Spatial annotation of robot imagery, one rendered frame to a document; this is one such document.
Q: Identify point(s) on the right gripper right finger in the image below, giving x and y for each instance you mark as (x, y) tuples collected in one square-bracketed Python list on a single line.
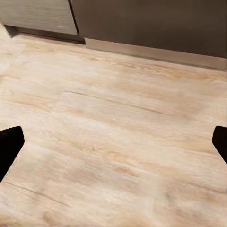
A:
[(219, 140)]

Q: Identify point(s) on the dishwasher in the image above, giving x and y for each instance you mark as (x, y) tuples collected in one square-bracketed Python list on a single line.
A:
[(44, 17)]

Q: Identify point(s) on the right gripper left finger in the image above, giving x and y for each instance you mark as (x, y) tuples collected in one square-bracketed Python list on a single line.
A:
[(11, 142)]

